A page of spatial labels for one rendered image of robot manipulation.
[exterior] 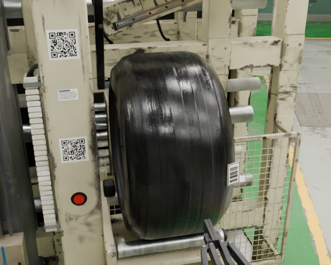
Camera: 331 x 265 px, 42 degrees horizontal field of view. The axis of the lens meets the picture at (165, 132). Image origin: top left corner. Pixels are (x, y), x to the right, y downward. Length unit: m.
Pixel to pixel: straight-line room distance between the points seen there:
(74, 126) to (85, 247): 0.41
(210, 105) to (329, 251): 1.95
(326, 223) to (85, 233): 2.09
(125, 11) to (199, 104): 0.54
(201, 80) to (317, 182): 2.55
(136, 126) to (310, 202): 2.40
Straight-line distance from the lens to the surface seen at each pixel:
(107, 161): 1.69
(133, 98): 1.09
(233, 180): 1.14
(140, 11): 1.52
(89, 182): 1.26
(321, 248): 2.91
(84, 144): 1.21
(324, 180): 3.64
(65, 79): 1.14
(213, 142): 1.08
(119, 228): 1.59
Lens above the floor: 1.75
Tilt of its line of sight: 24 degrees down
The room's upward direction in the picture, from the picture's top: straight up
